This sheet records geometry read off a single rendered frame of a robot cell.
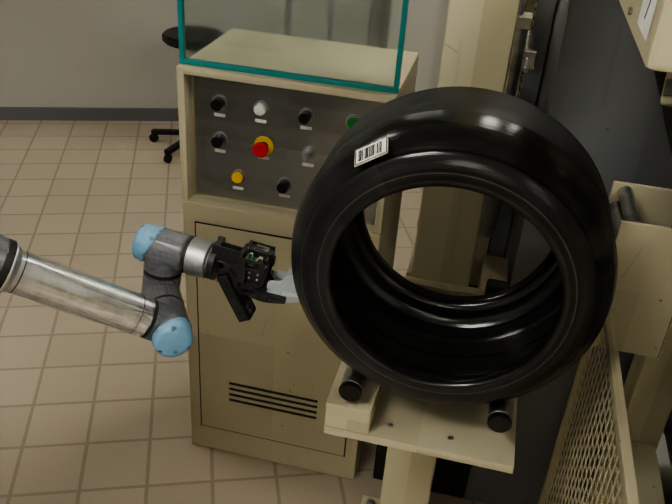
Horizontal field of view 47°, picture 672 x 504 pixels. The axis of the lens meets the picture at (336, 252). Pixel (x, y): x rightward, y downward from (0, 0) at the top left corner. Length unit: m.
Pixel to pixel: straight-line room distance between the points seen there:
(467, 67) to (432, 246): 0.40
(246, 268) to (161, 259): 0.17
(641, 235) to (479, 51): 0.47
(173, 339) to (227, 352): 0.90
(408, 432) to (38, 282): 0.74
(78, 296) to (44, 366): 1.66
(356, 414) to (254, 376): 0.90
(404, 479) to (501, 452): 0.62
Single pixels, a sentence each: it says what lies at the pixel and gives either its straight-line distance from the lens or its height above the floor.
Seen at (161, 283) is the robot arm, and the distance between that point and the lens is 1.54.
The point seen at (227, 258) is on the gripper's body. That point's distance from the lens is 1.48.
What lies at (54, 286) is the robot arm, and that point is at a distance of 1.38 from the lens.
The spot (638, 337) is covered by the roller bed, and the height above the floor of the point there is 0.94.
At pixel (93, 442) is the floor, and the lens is 2.70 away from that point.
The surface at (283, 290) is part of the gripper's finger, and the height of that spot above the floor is 1.05.
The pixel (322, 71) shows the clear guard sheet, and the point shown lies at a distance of 1.88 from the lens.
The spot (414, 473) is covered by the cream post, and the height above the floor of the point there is 0.35.
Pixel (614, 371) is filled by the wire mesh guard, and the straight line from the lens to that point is 1.50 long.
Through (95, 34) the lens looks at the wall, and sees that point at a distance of 5.01.
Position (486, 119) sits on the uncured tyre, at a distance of 1.23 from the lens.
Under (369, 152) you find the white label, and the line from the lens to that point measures 1.21.
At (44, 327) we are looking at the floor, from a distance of 3.24.
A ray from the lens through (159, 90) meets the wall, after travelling 5.08.
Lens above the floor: 1.86
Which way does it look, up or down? 31 degrees down
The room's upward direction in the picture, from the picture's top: 4 degrees clockwise
